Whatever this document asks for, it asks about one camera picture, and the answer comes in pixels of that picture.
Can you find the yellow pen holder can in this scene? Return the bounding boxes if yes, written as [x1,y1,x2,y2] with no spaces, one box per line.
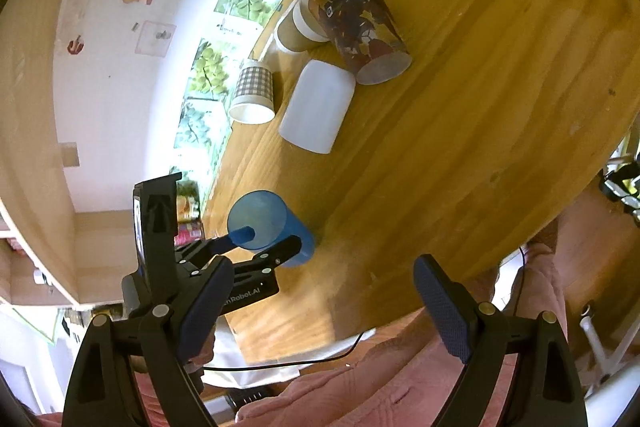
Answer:
[176,179,201,223]

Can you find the red pen holder can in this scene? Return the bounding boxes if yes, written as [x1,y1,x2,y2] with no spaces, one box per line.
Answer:
[174,220,205,247]

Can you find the pink cloth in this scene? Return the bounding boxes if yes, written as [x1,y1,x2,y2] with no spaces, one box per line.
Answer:
[29,241,569,427]

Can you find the brown paper cup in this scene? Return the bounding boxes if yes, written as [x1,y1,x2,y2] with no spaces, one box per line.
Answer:
[274,0,329,54]

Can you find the blue plastic cup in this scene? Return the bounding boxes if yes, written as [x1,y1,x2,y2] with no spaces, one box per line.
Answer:
[227,190,314,268]

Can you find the checkered paper cup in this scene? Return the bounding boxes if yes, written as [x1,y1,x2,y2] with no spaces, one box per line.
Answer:
[229,58,276,124]

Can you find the white plastic cup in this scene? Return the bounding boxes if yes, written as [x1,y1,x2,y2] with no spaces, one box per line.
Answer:
[279,60,356,155]

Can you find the dark printed paper cup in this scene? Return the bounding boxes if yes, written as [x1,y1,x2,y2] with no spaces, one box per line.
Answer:
[300,0,412,86]

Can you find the green grape poster strip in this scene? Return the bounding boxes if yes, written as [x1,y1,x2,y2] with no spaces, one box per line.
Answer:
[170,0,282,204]

